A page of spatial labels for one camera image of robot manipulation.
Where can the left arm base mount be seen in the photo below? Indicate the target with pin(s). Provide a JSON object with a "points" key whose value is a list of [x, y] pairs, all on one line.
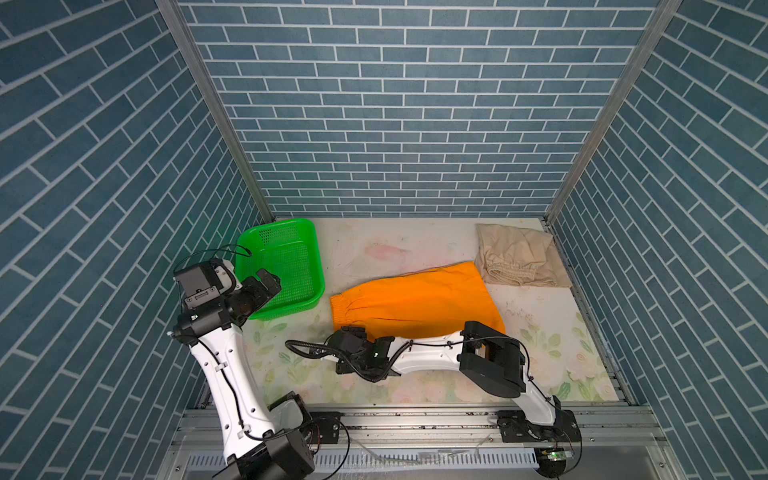
{"points": [[322, 427]]}

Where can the beige drawstring shorts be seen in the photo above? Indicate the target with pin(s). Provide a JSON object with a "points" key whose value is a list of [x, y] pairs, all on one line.
{"points": [[514, 256]]}

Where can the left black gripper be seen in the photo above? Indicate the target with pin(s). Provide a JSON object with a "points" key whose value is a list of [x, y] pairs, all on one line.
{"points": [[257, 295]]}

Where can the aluminium corner post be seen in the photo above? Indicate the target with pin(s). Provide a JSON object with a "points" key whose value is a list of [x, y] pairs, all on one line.
{"points": [[175, 21], [657, 24]]}

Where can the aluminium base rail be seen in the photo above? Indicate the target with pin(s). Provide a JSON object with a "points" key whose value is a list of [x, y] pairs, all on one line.
{"points": [[618, 440]]}

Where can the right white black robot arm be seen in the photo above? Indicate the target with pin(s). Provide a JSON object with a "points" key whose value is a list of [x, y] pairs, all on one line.
{"points": [[489, 359]]}

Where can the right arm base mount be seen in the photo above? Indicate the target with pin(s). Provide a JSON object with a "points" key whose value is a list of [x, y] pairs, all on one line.
{"points": [[514, 427]]}

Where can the left aluminium corner post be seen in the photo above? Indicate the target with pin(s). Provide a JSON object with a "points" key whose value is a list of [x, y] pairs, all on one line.
{"points": [[175, 21]]}

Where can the green plastic basket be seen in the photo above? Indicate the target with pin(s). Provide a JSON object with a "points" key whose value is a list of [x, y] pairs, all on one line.
{"points": [[288, 249]]}

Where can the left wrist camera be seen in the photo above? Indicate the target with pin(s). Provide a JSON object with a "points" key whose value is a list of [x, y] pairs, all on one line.
{"points": [[206, 281]]}

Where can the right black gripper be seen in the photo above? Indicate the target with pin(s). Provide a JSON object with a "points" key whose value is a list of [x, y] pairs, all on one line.
{"points": [[355, 330]]}

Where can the orange shorts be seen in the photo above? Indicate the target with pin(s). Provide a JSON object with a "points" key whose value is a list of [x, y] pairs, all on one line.
{"points": [[427, 304]]}

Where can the right aluminium corner post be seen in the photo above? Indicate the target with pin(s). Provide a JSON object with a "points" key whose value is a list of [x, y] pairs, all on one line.
{"points": [[657, 24]]}

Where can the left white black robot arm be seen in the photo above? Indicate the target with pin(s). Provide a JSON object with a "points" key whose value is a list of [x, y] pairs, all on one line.
{"points": [[259, 441]]}

